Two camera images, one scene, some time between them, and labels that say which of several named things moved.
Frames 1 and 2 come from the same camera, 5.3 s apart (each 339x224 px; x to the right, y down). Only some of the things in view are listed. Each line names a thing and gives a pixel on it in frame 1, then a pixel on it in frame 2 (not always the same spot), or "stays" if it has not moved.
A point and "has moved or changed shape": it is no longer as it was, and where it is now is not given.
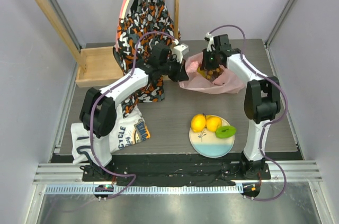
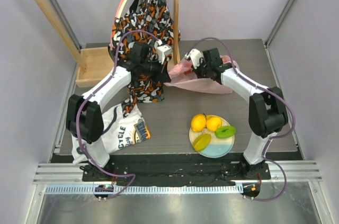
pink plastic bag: x=226 y=83 has moved or changed shape
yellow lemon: x=212 y=122 stays
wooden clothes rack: x=96 y=65 stays
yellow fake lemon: x=198 y=122 stays
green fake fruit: x=225 y=131 stays
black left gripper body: x=172 y=68 to x=154 y=69
